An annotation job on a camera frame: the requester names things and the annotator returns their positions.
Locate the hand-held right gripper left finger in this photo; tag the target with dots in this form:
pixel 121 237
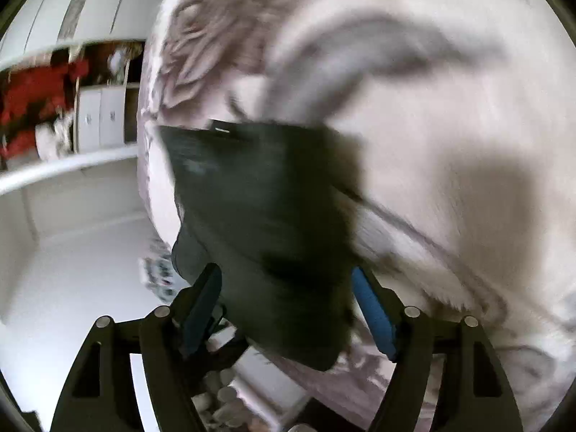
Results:
pixel 202 310

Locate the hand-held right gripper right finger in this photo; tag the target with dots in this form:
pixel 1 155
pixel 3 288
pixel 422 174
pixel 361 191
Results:
pixel 371 310

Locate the black leather jacket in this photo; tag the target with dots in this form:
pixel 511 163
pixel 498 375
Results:
pixel 261 216

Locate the pile of mixed clothes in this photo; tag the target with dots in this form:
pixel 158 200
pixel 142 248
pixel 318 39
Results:
pixel 54 137

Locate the red hanging clothes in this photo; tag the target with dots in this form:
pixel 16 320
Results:
pixel 36 94

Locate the patterned white cloth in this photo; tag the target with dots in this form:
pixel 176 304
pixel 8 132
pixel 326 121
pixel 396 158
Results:
pixel 157 274

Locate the white drawer unit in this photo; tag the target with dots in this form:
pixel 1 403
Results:
pixel 101 117

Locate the floral purple blanket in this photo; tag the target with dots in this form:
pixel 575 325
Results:
pixel 450 99

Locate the white sliding-door wardrobe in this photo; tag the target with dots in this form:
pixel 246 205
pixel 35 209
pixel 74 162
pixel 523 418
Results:
pixel 45 22

